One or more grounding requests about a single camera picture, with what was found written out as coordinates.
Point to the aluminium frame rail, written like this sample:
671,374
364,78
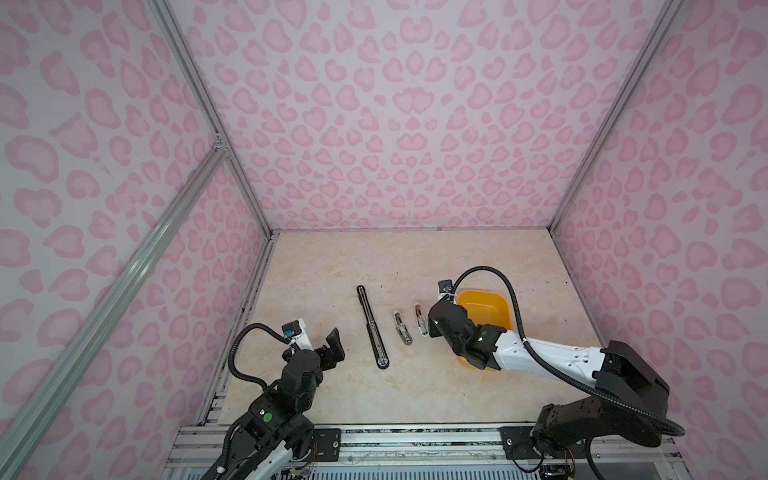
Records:
670,15
100,132

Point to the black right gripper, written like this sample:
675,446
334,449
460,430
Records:
432,326

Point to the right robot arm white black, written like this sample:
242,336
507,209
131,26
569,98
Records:
624,395

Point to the black stapler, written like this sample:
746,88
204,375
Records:
380,354

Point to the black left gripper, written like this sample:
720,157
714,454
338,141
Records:
329,361

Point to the white pink stapler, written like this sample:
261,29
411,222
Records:
421,321

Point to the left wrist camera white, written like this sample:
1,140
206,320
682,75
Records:
296,334

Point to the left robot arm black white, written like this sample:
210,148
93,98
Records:
274,430

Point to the aluminium frame rail left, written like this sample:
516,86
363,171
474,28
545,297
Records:
100,132

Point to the stapler metal magazine part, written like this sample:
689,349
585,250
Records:
401,328

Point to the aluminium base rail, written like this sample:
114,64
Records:
474,451

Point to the yellow plastic tray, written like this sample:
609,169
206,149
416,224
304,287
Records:
490,313

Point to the aluminium frame rail right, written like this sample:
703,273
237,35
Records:
670,15

